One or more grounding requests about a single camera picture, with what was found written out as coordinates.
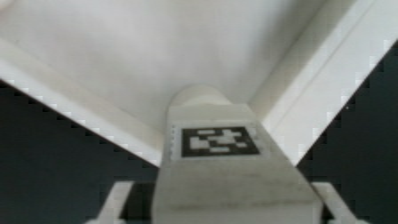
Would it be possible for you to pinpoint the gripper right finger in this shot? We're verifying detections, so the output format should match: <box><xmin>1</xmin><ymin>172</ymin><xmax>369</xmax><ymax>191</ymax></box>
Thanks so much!
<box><xmin>312</xmin><ymin>182</ymin><xmax>371</xmax><ymax>224</ymax></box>

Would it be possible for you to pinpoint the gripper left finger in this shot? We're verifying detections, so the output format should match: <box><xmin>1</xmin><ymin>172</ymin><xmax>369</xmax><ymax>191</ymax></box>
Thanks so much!
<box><xmin>83</xmin><ymin>181</ymin><xmax>134</xmax><ymax>224</ymax></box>

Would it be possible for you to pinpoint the white table leg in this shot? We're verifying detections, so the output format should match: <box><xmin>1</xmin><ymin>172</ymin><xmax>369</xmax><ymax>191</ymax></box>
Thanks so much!
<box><xmin>150</xmin><ymin>85</ymin><xmax>323</xmax><ymax>224</ymax></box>

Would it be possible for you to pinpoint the white square table top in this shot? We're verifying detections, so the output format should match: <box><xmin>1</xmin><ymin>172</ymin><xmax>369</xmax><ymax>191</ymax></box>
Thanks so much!
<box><xmin>0</xmin><ymin>0</ymin><xmax>398</xmax><ymax>163</ymax></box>

